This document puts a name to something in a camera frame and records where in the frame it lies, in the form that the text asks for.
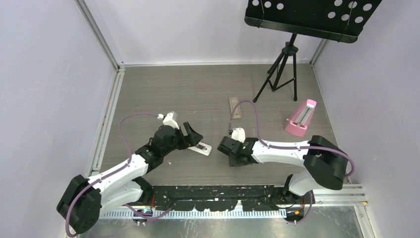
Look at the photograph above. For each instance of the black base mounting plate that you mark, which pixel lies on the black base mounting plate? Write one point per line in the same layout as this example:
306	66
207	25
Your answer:
217	198

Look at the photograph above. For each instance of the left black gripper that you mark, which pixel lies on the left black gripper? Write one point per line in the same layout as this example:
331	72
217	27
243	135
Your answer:
193	137

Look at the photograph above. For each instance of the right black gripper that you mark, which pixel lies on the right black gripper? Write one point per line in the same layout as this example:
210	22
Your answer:
233	162

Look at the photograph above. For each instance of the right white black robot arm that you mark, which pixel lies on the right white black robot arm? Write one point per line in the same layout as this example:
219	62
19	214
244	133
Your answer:
324	163

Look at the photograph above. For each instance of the white remote face down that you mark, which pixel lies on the white remote face down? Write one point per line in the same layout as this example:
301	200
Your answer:
201	148

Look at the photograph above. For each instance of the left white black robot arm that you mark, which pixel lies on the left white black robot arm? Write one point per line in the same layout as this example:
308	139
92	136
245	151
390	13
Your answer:
86	199

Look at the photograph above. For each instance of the white remote with buttons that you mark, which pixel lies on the white remote with buttons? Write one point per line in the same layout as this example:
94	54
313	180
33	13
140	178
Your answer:
235	108

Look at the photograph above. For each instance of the pink box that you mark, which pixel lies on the pink box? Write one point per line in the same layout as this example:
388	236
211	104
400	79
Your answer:
299	121

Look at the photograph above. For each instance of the black music stand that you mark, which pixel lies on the black music stand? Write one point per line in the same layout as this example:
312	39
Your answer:
337	20

